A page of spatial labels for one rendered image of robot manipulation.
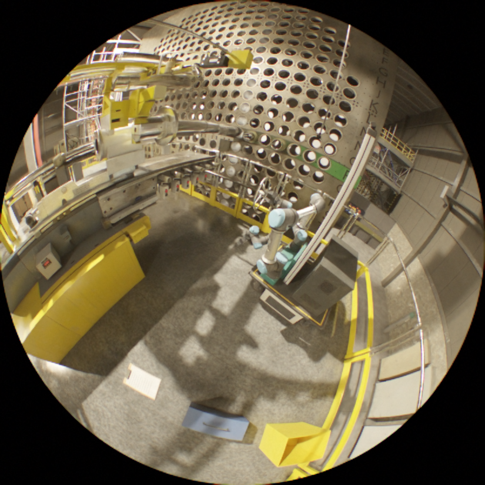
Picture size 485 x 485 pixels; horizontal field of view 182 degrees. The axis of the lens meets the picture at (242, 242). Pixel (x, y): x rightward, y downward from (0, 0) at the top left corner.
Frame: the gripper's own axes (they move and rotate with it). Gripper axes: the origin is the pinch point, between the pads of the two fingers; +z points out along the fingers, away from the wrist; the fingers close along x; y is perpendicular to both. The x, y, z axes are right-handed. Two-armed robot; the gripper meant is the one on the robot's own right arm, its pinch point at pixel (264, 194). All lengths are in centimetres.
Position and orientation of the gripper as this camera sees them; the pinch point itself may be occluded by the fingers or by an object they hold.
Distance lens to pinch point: 163.4
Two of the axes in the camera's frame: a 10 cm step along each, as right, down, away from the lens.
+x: 4.2, -8.7, -2.4
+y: 3.1, -1.1, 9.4
